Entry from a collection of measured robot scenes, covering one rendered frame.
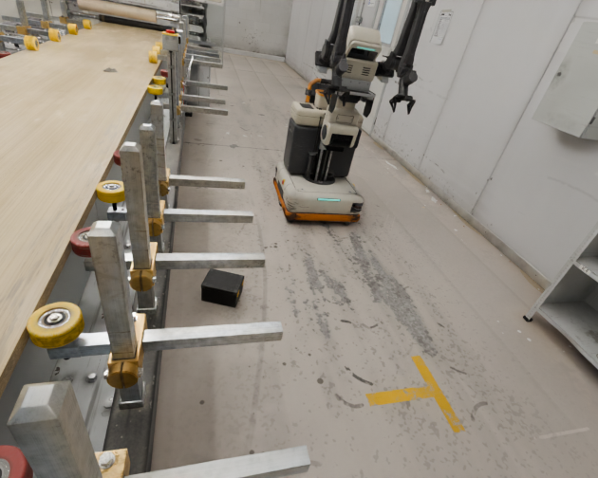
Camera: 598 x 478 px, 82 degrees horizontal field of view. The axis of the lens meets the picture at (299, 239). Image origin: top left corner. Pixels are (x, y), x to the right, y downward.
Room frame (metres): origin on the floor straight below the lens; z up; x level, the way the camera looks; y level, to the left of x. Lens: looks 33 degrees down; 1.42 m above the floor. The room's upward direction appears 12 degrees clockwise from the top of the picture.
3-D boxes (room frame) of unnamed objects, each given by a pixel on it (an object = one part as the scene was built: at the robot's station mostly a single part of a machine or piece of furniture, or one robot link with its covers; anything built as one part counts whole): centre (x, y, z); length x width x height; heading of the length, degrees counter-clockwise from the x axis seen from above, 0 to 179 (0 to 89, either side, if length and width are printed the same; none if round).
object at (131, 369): (0.40, 0.28, 0.83); 0.14 x 0.06 x 0.05; 20
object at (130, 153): (0.61, 0.35, 0.91); 0.04 x 0.04 x 0.48; 20
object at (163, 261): (0.68, 0.29, 0.83); 0.43 x 0.03 x 0.04; 110
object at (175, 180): (1.15, 0.46, 0.81); 0.43 x 0.03 x 0.04; 110
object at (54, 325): (0.38, 0.39, 0.85); 0.08 x 0.08 x 0.11
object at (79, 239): (0.61, 0.47, 0.85); 0.08 x 0.08 x 0.11
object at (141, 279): (0.63, 0.36, 0.83); 0.14 x 0.06 x 0.05; 20
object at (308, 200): (2.70, -0.06, 0.16); 0.67 x 0.64 x 0.25; 19
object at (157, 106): (1.08, 0.52, 0.86); 0.04 x 0.04 x 0.48; 20
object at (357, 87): (2.43, -0.15, 0.99); 0.28 x 0.16 x 0.22; 109
